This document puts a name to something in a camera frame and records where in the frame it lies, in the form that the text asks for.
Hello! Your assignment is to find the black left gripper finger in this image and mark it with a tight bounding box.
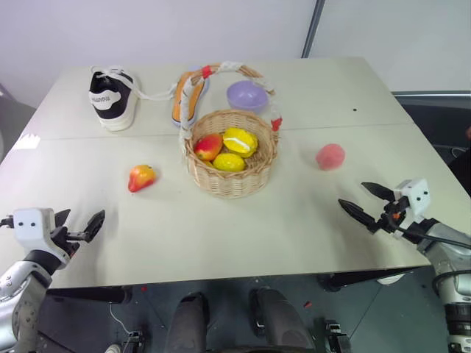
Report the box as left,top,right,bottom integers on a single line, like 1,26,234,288
82,210,107,244
54,209,71,233

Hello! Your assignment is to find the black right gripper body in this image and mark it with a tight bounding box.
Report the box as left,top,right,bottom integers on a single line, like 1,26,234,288
375,196,411,233

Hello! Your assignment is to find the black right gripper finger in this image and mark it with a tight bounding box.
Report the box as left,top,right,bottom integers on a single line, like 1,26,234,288
338,199,378,234
361,182,397,202

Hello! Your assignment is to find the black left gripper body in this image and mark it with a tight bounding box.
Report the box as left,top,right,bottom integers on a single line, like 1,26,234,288
50,226,86,260

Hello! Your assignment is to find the red yellow mango in basket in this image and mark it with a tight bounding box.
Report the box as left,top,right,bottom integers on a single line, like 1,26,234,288
194,133,224,162

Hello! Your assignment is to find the yellow lemon with white band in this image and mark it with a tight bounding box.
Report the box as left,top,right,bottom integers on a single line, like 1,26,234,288
222,126,260,159

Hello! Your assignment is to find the yellow lemon front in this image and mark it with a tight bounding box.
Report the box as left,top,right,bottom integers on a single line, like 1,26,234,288
212,152,247,173

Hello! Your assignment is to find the pink peach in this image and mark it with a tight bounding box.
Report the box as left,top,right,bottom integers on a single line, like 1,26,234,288
314,143,347,172

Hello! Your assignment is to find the red and yellow pear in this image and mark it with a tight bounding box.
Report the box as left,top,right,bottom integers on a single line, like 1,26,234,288
127,164,157,194

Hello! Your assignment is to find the black and white sneaker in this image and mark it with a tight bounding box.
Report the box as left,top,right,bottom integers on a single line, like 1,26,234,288
88,65,178,132

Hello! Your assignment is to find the dark rounded shape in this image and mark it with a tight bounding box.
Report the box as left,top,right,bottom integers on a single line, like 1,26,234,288
167,291,211,353
249,288,318,353

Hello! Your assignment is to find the orange shoe with lilac sole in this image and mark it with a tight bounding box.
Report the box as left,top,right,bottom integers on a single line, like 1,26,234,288
170,65,211,130

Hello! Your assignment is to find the purple plastic bowl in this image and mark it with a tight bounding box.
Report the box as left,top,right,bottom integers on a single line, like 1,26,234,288
225,80,269,113

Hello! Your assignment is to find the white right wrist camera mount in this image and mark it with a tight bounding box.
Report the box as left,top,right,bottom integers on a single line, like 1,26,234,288
391,179,430,240

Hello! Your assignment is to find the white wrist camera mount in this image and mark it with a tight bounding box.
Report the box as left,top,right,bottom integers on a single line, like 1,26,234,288
13,207,71,266
391,179,430,240

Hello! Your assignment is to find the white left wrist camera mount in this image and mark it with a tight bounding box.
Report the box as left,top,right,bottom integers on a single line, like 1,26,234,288
13,207,71,266

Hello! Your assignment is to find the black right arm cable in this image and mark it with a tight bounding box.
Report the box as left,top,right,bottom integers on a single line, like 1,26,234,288
396,224,471,249

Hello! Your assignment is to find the black table frame bar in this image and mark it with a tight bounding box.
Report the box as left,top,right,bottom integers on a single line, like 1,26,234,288
46,285,134,305
317,267,421,292

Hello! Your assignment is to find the thin white floor cable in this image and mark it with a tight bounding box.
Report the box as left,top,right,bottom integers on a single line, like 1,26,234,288
109,302,130,334

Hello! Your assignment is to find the wicker basket with taped handle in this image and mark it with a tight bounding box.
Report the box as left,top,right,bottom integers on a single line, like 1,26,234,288
178,60,285,200

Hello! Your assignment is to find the grey upright post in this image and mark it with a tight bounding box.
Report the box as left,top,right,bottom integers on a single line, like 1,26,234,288
301,0,327,59

